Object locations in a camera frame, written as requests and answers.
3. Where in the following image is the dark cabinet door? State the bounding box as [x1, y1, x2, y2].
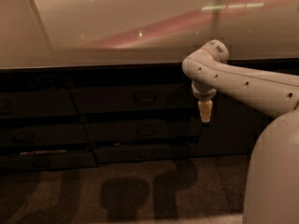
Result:
[194, 92, 273, 157]

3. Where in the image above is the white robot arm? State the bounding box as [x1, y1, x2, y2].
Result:
[182, 40, 299, 224]

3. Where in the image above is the dark drawer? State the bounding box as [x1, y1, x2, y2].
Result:
[93, 143, 195, 163]
[0, 124, 89, 147]
[85, 118, 202, 142]
[71, 84, 194, 114]
[0, 91, 77, 119]
[0, 150, 97, 173]

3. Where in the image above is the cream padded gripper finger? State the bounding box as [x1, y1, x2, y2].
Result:
[198, 100, 212, 123]

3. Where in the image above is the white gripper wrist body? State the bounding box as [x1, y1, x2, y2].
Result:
[192, 88, 217, 101]

